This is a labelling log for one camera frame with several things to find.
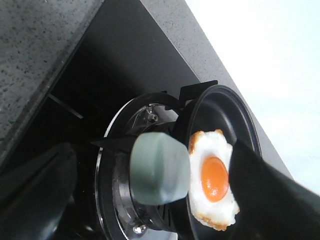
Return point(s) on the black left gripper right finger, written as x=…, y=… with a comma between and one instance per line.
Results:
x=272, y=206

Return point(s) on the black pan support grate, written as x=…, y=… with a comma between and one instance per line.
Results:
x=118, y=138

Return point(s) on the black frying pan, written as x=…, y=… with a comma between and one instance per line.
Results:
x=202, y=106

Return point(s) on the black gas burner head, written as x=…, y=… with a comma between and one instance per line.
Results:
x=138, y=221

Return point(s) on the fried egg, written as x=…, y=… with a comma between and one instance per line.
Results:
x=211, y=200

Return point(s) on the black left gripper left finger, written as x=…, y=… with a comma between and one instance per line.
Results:
x=34, y=195

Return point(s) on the black glass gas hob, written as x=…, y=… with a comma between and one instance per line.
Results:
x=80, y=80

